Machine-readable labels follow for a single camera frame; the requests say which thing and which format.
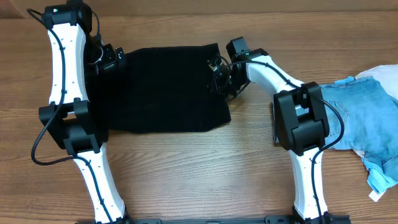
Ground black skirt with pearl buttons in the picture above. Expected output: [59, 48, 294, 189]
[86, 44, 231, 133]

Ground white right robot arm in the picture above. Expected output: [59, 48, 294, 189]
[208, 37, 332, 223]

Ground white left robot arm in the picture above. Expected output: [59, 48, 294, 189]
[28, 1, 130, 223]

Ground blue denim shorts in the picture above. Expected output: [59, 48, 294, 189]
[319, 77, 397, 161]

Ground white cloth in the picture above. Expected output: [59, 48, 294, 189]
[355, 64, 398, 99]

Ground light blue garment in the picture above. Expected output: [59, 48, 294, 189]
[362, 156, 397, 194]

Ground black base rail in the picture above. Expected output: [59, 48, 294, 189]
[76, 214, 351, 224]

